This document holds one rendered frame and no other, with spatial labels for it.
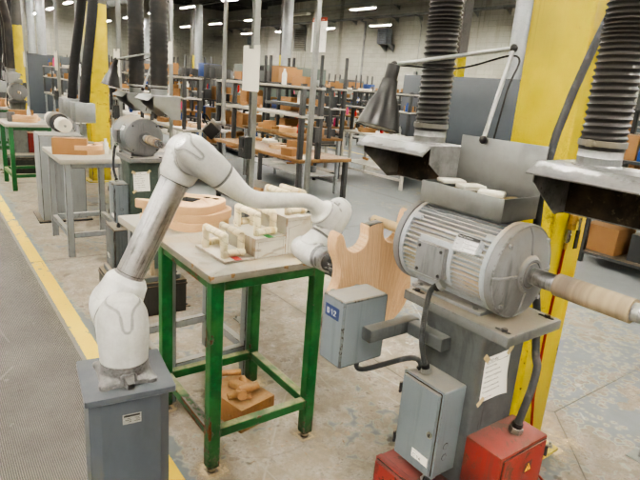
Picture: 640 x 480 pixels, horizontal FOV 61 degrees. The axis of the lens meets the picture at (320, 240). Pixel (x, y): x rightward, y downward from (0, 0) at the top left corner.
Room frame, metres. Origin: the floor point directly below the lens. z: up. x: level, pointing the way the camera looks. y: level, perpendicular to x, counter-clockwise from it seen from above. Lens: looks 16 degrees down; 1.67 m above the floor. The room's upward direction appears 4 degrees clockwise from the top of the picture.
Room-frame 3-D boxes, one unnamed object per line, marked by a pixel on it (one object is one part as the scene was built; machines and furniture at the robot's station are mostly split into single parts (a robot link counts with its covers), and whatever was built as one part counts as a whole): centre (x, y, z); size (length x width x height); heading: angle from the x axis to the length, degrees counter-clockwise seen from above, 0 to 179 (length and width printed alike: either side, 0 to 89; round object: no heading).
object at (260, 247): (2.38, 0.30, 0.98); 0.27 x 0.16 x 0.09; 41
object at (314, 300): (2.32, 0.00, 0.45); 0.05 x 0.05 x 0.90; 37
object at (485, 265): (1.47, -0.42, 1.25); 0.41 x 0.27 x 0.26; 37
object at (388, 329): (1.43, -0.22, 1.02); 0.19 x 0.04 x 0.04; 127
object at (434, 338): (1.40, -0.33, 1.02); 0.13 x 0.04 x 0.04; 37
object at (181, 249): (2.39, 0.37, 0.55); 0.62 x 0.58 x 0.76; 37
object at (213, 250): (2.28, 0.42, 0.94); 0.27 x 0.15 x 0.01; 41
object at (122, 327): (1.62, 0.62, 0.87); 0.18 x 0.16 x 0.22; 30
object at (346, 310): (1.40, -0.18, 0.99); 0.24 x 0.21 x 0.26; 37
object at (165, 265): (2.46, 0.73, 0.45); 0.05 x 0.05 x 0.90; 37
